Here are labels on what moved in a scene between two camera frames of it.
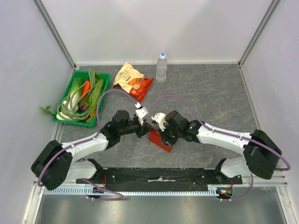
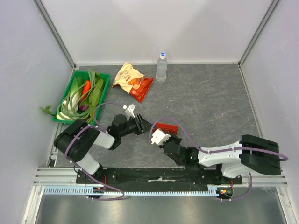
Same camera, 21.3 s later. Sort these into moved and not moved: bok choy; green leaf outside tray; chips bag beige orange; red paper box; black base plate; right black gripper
Moved: right black gripper; red paper box
Not moved: chips bag beige orange; green leaf outside tray; black base plate; bok choy
